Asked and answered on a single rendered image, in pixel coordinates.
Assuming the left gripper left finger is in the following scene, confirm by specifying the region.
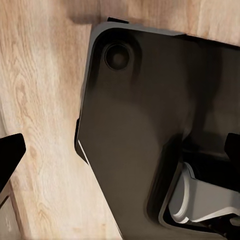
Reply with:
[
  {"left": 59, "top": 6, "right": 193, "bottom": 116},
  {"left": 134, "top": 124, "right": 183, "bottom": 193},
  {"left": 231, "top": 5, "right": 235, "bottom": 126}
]
[{"left": 0, "top": 133, "right": 26, "bottom": 193}]

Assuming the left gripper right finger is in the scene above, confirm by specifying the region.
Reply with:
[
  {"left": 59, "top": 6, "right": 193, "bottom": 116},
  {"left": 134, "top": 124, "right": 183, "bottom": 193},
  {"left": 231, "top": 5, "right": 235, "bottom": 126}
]
[{"left": 224, "top": 133, "right": 240, "bottom": 173}]

